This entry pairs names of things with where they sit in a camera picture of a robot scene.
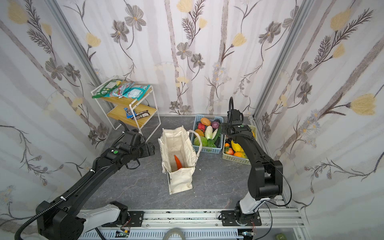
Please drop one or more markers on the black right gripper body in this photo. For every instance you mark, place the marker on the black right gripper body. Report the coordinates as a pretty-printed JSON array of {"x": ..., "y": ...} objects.
[{"x": 233, "y": 113}]

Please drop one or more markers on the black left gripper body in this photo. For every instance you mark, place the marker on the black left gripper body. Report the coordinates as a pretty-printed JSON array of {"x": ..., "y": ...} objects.
[{"x": 148, "y": 148}]

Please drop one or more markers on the yellow banana toy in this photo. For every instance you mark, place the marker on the yellow banana toy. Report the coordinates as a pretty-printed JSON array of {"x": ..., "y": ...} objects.
[{"x": 236, "y": 147}]

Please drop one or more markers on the red chili pepper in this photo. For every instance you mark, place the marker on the red chili pepper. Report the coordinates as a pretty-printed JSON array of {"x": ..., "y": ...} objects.
[{"x": 178, "y": 163}]

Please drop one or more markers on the cream canvas grocery bag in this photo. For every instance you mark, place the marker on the cream canvas grocery bag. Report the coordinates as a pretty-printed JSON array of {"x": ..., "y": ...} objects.
[{"x": 177, "y": 142}]

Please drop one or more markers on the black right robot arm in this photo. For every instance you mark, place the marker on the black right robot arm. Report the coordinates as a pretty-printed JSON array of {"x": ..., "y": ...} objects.
[{"x": 266, "y": 177}]

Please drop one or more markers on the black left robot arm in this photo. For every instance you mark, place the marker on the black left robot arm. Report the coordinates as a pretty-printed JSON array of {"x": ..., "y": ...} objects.
[{"x": 58, "y": 219}]

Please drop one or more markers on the purple onion toy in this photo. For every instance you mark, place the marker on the purple onion toy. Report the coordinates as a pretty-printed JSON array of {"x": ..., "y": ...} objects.
[{"x": 215, "y": 124}]

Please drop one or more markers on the white radish toy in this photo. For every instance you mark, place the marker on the white radish toy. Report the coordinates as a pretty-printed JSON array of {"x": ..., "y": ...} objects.
[{"x": 209, "y": 133}]

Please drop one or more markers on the brown potato toy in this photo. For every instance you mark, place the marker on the brown potato toy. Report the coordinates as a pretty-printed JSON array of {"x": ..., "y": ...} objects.
[{"x": 205, "y": 121}]

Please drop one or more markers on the blue candy bar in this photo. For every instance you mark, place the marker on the blue candy bar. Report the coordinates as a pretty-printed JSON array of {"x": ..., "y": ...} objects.
[{"x": 130, "y": 114}]

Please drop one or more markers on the red bell pepper toy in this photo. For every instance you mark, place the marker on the red bell pepper toy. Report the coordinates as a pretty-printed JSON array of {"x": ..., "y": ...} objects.
[{"x": 202, "y": 127}]

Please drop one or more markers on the dark brown candy bar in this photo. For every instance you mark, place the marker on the dark brown candy bar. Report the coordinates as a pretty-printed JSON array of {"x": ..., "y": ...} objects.
[{"x": 143, "y": 114}]

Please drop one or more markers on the orange bell pepper toy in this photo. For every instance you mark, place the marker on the orange bell pepper toy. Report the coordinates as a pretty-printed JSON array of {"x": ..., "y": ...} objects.
[{"x": 200, "y": 132}]

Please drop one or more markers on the blue plastic vegetable basket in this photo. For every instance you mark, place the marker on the blue plastic vegetable basket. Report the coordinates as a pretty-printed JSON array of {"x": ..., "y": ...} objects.
[{"x": 213, "y": 148}]

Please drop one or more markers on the green cabbage toy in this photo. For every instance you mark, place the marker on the green cabbage toy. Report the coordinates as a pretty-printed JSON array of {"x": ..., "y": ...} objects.
[{"x": 204, "y": 141}]

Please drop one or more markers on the green plastic fruit basket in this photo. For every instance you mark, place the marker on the green plastic fruit basket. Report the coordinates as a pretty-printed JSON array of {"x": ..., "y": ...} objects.
[{"x": 241, "y": 142}]

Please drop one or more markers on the red teal snack packet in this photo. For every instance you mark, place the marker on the red teal snack packet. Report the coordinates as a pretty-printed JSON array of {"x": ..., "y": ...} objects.
[{"x": 119, "y": 91}]

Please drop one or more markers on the green snack packet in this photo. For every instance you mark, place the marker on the green snack packet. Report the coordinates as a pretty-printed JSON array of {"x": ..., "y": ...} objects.
[{"x": 106, "y": 89}]

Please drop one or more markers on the white wire two-tier shelf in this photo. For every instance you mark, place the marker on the white wire two-tier shelf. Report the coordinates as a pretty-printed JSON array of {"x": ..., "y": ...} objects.
[{"x": 114, "y": 109}]

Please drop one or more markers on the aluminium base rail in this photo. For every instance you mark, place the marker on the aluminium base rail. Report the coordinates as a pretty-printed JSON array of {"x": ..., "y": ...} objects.
[{"x": 265, "y": 224}]

